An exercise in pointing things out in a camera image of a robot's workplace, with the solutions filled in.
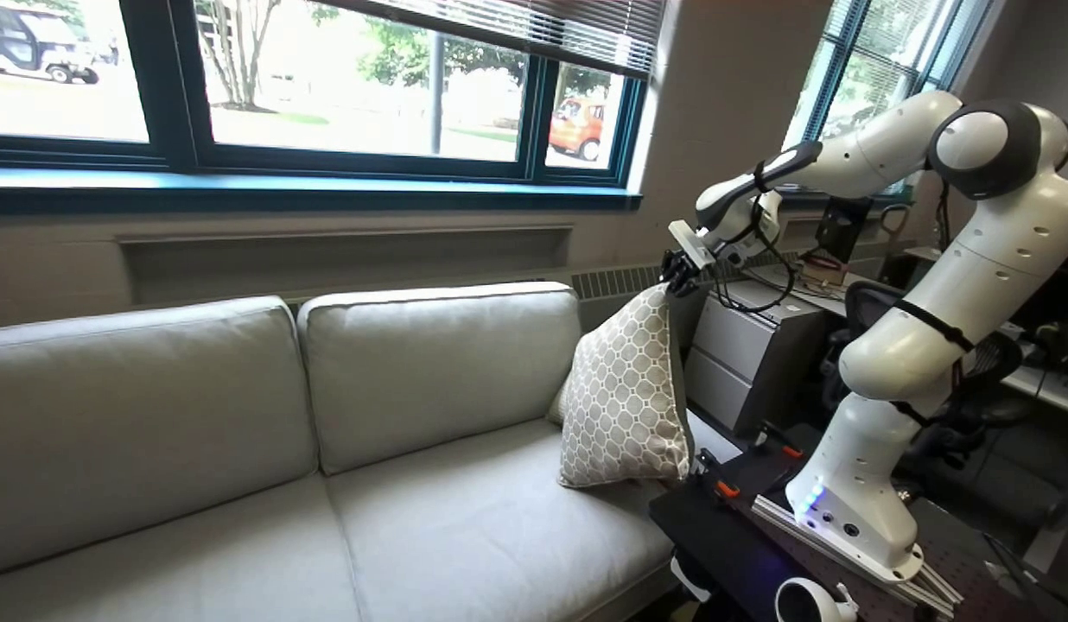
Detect black monitor on stand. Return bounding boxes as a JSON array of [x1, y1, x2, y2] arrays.
[[811, 194, 879, 267]]

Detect dark horizontal window blinds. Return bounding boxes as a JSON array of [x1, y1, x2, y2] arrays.
[[356, 0, 675, 79]]

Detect brown wire basket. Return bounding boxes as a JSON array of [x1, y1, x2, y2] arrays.
[[794, 251, 857, 297]]

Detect wide blue-framed window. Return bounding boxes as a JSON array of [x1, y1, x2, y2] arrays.
[[0, 0, 658, 217]]

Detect white desk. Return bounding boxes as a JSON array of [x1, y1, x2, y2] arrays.
[[749, 256, 1068, 416]]

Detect black orange clamp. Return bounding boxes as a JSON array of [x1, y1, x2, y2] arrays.
[[693, 450, 754, 509], [761, 425, 811, 461]]

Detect octagon patterned square pillow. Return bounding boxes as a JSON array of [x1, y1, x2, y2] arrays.
[[554, 279, 697, 494]]

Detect black office chair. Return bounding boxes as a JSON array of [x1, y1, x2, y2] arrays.
[[818, 276, 1028, 461]]

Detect narrow blue-framed window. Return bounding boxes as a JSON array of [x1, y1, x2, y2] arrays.
[[776, 0, 1001, 211]]

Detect light grey filing cabinet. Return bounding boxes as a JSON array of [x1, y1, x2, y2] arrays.
[[682, 282, 837, 437]]

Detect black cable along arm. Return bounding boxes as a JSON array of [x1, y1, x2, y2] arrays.
[[666, 150, 978, 461]]

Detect grey two-seat sofa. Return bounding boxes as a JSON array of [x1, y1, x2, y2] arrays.
[[0, 279, 748, 622]]

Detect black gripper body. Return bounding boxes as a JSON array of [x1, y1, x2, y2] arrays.
[[663, 248, 708, 286]]

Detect black desk equipment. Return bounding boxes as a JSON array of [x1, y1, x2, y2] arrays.
[[993, 244, 1068, 347]]

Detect white VR controller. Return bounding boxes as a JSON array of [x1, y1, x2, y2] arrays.
[[769, 572, 864, 622]]

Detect baseboard heater grille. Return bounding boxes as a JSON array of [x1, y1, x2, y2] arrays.
[[566, 259, 669, 306]]

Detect black robot table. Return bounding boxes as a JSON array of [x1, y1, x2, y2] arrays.
[[647, 442, 1068, 622]]

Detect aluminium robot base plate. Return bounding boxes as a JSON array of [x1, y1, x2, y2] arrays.
[[749, 494, 969, 616]]

